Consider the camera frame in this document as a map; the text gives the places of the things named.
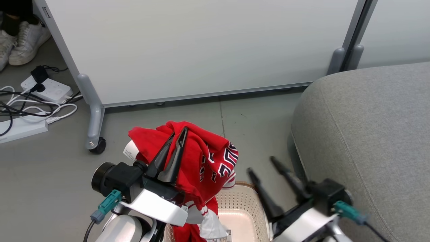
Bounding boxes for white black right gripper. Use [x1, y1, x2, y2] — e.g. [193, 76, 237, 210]
[248, 156, 338, 242]

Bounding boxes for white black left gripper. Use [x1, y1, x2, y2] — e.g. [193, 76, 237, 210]
[119, 127, 189, 227]

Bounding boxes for red basketball jersey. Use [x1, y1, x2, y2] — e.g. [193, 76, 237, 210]
[123, 121, 239, 242]

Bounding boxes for white perforated laundry basket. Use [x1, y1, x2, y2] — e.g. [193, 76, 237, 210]
[163, 181, 273, 242]

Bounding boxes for black caster wheel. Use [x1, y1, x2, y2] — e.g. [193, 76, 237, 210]
[89, 137, 107, 155]

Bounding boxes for grey fabric sofa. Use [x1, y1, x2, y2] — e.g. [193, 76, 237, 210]
[290, 62, 430, 242]

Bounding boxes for large white partition panel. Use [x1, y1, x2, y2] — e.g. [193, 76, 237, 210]
[34, 0, 367, 150]

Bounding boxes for wide white power strip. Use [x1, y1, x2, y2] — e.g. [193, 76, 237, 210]
[21, 76, 74, 104]

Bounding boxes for long white power strip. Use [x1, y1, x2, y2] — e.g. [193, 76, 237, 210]
[0, 116, 49, 145]

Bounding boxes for black power adapter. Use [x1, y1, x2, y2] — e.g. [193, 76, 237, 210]
[31, 66, 49, 85]

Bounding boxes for white sneaker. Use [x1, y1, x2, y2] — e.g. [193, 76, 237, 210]
[0, 30, 17, 72]
[8, 21, 52, 66]

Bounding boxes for narrow white partition panel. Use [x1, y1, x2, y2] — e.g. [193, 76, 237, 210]
[346, 0, 430, 72]

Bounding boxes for black trouser leg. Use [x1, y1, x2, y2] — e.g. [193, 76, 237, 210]
[3, 0, 41, 36]

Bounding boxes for teal plug right camera cable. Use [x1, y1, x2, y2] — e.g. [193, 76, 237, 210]
[334, 201, 392, 242]

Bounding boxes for teal plug camera cable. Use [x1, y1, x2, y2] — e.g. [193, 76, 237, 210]
[334, 201, 392, 242]
[83, 189, 122, 242]

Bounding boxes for teal plug left camera cable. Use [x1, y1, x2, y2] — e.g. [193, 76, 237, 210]
[83, 189, 122, 242]

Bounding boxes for white power cable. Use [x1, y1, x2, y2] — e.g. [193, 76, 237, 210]
[0, 86, 79, 125]

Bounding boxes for black power cable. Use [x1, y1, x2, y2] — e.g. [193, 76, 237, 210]
[0, 90, 83, 137]

